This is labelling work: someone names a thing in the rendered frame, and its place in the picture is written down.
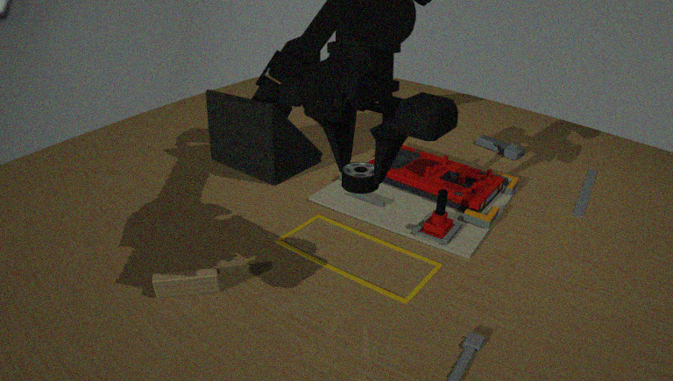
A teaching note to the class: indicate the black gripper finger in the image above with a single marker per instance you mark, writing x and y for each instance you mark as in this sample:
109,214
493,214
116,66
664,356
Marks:
340,136
388,143

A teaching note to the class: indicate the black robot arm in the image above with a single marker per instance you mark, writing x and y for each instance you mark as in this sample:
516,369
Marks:
334,87

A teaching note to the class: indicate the yellow rectangular outline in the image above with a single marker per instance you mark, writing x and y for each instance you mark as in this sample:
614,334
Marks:
346,274

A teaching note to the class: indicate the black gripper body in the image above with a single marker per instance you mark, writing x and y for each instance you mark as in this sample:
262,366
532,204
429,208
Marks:
423,116

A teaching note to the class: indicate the black wheel with grey hub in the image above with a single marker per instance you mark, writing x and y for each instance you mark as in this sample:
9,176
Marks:
358,178

